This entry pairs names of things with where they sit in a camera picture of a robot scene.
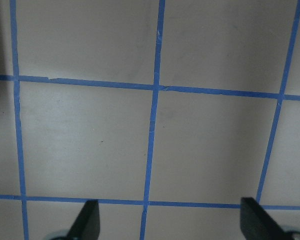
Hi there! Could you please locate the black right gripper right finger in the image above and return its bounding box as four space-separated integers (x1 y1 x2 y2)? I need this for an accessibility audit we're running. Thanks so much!
240 197 299 240

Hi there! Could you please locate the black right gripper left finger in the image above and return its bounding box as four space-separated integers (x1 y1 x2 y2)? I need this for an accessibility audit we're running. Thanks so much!
66 200 101 240

